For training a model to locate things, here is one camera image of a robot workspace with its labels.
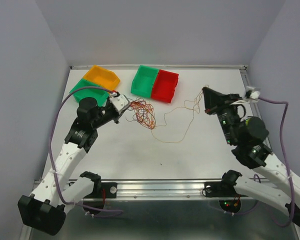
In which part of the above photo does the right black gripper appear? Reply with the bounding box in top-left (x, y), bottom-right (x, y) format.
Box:
top-left (201, 85), bottom-right (242, 144)

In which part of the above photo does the orange thin wire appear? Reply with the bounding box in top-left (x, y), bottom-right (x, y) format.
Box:
top-left (151, 86), bottom-right (211, 145)

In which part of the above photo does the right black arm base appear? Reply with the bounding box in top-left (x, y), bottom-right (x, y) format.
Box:
top-left (201, 181), bottom-right (242, 215)

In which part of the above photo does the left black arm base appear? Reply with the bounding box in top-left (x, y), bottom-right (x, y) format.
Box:
top-left (81, 181), bottom-right (118, 209)

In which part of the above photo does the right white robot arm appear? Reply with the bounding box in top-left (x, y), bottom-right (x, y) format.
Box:
top-left (201, 86), bottom-right (300, 227)

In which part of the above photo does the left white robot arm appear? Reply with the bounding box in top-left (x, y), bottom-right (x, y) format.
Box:
top-left (17, 92), bottom-right (130, 236)

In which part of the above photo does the left green plastic bin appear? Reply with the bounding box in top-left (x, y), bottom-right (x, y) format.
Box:
top-left (69, 78), bottom-right (109, 106)

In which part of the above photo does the green plastic bin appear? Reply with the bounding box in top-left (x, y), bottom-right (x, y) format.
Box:
top-left (69, 78), bottom-right (109, 106)
top-left (130, 65), bottom-right (159, 98)

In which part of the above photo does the orange plastic bin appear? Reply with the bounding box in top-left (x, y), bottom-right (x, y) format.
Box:
top-left (83, 65), bottom-right (121, 91)

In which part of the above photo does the right green plastic bin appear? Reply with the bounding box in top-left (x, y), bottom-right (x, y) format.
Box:
top-left (130, 65), bottom-right (159, 98)

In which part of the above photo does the red plastic bin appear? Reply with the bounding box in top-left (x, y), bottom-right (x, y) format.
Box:
top-left (151, 69), bottom-right (179, 104)

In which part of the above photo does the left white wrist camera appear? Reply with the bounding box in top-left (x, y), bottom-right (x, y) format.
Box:
top-left (109, 92), bottom-right (131, 114)

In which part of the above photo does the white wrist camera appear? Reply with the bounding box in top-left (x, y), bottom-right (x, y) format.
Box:
top-left (109, 92), bottom-right (131, 114)
top-left (243, 86), bottom-right (261, 103)

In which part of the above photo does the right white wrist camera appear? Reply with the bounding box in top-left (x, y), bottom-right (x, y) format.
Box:
top-left (243, 86), bottom-right (261, 103)

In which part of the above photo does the aluminium table edge frame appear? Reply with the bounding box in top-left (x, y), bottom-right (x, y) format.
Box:
top-left (70, 64), bottom-right (261, 117)

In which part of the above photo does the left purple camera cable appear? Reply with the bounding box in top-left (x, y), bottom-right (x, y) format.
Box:
top-left (49, 86), bottom-right (125, 218)

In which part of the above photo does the purple camera cable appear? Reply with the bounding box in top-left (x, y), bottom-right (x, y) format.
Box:
top-left (49, 86), bottom-right (125, 218)
top-left (224, 96), bottom-right (298, 228)

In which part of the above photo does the aluminium front rail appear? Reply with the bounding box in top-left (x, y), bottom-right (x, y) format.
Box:
top-left (29, 177), bottom-right (298, 201)

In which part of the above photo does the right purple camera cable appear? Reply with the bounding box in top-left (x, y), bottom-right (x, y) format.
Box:
top-left (224, 96), bottom-right (298, 228)

